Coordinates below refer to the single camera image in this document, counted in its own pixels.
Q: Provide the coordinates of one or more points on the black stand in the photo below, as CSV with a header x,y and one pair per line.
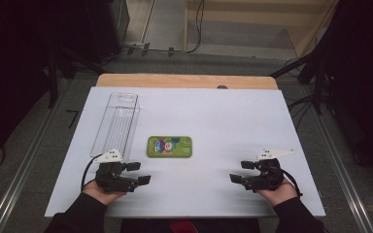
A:
x,y
317,84
53,81

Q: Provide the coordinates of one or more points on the light wooden frame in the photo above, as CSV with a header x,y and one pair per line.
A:
x,y
304,19

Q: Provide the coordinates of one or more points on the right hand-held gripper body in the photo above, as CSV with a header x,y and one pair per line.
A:
x,y
265,176

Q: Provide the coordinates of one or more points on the person's left hand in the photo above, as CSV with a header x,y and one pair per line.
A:
x,y
101,194

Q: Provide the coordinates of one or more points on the person's lap dark red clothing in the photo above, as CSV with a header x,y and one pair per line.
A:
x,y
183,226

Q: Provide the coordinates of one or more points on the metal floor rail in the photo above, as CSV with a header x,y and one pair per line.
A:
x,y
26,161
340,168

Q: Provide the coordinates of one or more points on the person's right hand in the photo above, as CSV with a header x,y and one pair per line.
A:
x,y
280,193

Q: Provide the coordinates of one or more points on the small dark round knob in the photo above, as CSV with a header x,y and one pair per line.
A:
x,y
222,87

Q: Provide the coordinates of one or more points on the clear plastic container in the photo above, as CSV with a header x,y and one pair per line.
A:
x,y
118,124

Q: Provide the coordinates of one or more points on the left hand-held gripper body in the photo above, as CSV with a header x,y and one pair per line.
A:
x,y
111,176

